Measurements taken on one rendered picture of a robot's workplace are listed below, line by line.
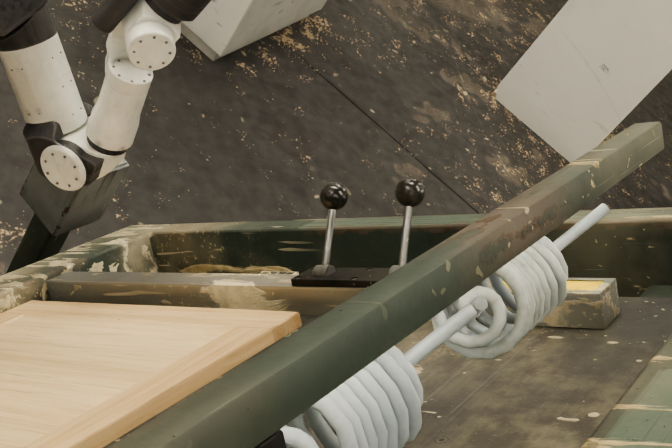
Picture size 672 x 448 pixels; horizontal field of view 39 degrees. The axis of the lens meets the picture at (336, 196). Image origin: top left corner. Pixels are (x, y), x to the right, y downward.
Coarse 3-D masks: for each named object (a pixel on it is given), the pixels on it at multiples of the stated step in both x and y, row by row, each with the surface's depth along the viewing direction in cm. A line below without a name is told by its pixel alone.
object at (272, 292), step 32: (64, 288) 153; (96, 288) 148; (128, 288) 143; (160, 288) 139; (192, 288) 135; (224, 288) 131; (256, 288) 127; (288, 288) 124; (320, 288) 121; (352, 288) 118; (608, 288) 100; (544, 320) 103; (576, 320) 100; (608, 320) 100
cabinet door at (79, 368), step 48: (0, 336) 137; (48, 336) 132; (96, 336) 127; (144, 336) 123; (192, 336) 119; (240, 336) 114; (0, 384) 115; (48, 384) 111; (96, 384) 108; (144, 384) 104; (192, 384) 104; (0, 432) 99; (48, 432) 97; (96, 432) 94
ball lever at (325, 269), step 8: (328, 184) 124; (336, 184) 124; (320, 192) 125; (328, 192) 124; (336, 192) 123; (344, 192) 124; (328, 200) 124; (336, 200) 123; (344, 200) 124; (328, 208) 125; (336, 208) 124; (328, 216) 124; (328, 224) 124; (328, 232) 124; (328, 240) 123; (328, 248) 123; (328, 256) 123; (328, 264) 123; (312, 272) 123; (320, 272) 122; (328, 272) 121
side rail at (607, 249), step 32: (192, 224) 174; (224, 224) 168; (256, 224) 162; (288, 224) 157; (320, 224) 152; (352, 224) 148; (384, 224) 144; (416, 224) 139; (448, 224) 136; (608, 224) 121; (640, 224) 119; (160, 256) 174; (192, 256) 169; (224, 256) 164; (256, 256) 160; (288, 256) 155; (320, 256) 151; (352, 256) 147; (384, 256) 144; (416, 256) 140; (576, 256) 125; (608, 256) 122; (640, 256) 120; (640, 288) 121
